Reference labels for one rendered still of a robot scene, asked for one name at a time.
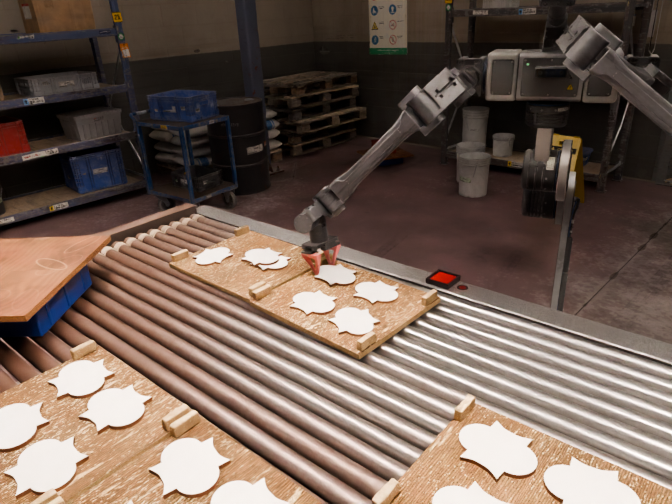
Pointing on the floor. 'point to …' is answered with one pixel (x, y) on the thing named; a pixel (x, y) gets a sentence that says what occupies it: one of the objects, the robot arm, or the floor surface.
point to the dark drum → (252, 112)
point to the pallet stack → (313, 109)
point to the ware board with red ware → (391, 156)
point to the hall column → (252, 71)
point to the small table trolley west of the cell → (167, 194)
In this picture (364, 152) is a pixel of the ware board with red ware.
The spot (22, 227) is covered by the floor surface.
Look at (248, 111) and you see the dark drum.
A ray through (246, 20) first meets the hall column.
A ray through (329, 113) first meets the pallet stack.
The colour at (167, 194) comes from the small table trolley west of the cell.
